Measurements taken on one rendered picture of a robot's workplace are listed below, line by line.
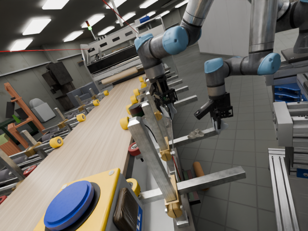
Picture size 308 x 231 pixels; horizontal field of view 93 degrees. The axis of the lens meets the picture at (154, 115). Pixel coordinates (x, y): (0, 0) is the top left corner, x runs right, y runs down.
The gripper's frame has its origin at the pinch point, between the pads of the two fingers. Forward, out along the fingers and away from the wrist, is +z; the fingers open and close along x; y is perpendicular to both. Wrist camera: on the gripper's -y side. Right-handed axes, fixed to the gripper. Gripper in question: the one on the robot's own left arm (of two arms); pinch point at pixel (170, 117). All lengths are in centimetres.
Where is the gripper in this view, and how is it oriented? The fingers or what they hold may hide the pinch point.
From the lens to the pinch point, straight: 69.2
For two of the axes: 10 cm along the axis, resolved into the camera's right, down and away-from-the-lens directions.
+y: 3.3, 2.7, -9.0
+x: 8.8, -4.5, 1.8
